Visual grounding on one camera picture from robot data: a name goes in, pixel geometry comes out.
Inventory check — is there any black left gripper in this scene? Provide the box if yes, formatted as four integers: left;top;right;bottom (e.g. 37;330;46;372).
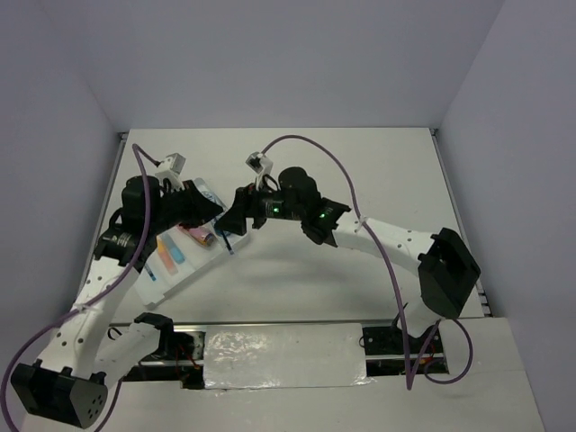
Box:
148;179;223;235

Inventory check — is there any white divided plastic tray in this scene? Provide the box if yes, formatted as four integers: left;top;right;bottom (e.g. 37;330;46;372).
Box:
133;222;250;310

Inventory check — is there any blue round container in tray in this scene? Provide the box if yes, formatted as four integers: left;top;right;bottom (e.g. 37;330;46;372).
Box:
193;177;226;211

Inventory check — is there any pink sticky notes tube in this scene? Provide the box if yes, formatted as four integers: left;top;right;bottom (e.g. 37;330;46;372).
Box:
178;225;215;248

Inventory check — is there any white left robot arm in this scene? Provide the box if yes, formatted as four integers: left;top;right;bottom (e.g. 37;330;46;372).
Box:
3;176;222;429

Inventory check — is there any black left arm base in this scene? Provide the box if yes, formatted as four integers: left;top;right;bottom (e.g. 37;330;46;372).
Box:
97;312;205;388

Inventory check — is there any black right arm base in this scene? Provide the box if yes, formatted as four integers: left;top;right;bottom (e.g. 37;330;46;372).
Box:
358;321;448;377

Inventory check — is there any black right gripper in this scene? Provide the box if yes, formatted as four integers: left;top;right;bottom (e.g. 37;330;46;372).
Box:
216;175;305;234

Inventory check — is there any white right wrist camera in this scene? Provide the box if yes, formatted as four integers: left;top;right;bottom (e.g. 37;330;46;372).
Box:
246;152;274;190

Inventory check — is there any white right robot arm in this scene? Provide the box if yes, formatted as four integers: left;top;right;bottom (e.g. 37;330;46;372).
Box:
216;166;481;352

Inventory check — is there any yellow pink highlighter pen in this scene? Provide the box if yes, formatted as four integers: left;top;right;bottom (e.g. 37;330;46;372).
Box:
157;238;178;275

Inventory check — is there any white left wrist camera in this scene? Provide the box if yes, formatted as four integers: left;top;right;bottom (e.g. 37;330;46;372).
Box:
155;153;186;192

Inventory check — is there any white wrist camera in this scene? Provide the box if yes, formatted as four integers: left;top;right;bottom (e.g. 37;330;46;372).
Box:
155;153;186;192
246;152;274;190

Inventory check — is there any silver foil sheet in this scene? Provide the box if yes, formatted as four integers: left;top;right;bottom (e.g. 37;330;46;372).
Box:
203;323;371;390

